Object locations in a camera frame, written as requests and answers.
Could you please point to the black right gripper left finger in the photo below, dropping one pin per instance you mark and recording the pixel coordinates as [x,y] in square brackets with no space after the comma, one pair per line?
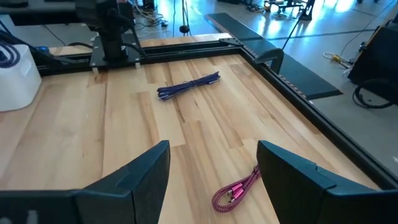
[136,193]

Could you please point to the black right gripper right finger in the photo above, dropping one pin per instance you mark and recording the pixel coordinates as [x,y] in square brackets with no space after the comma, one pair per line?
[298,193]

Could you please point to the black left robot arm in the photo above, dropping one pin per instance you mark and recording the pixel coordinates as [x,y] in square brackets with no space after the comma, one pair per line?
[110,31]

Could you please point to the black striped-edge floor mat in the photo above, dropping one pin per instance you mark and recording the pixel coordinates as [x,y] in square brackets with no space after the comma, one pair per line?
[298,74]

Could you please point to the black equipment box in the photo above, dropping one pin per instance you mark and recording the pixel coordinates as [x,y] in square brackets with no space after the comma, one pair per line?
[379,56]

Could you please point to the white plastic bin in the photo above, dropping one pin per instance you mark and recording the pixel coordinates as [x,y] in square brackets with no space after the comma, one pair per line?
[18,84]

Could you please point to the black round-base stand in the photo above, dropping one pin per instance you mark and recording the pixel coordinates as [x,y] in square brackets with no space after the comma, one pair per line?
[184,29]

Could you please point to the black desk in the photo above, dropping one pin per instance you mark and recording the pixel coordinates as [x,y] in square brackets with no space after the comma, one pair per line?
[40,18]

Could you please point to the black frame clamp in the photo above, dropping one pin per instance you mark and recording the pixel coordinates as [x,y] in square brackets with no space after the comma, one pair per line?
[273,56]

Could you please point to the black aluminium table frame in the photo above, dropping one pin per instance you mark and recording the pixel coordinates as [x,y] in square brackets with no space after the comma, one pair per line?
[192,51]

